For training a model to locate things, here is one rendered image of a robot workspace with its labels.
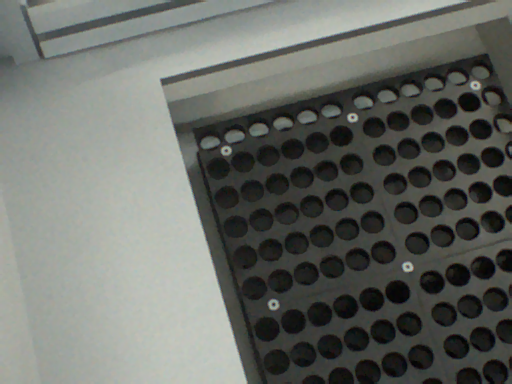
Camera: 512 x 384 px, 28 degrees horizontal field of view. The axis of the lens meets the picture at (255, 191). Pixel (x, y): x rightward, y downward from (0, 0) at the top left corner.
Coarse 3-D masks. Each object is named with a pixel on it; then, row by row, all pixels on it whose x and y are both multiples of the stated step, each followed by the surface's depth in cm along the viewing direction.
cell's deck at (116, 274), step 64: (320, 0) 55; (384, 0) 55; (448, 0) 55; (0, 64) 54; (64, 64) 54; (128, 64) 54; (192, 64) 54; (256, 64) 55; (0, 128) 52; (64, 128) 52; (128, 128) 52; (64, 192) 51; (128, 192) 51; (64, 256) 49; (128, 256) 49; (192, 256) 49; (64, 320) 48; (128, 320) 48; (192, 320) 48
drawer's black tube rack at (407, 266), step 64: (320, 128) 57; (384, 128) 57; (448, 128) 57; (256, 192) 59; (320, 192) 55; (384, 192) 55; (448, 192) 56; (256, 256) 54; (320, 256) 54; (384, 256) 57; (448, 256) 54; (256, 320) 53; (320, 320) 56; (384, 320) 53; (448, 320) 55
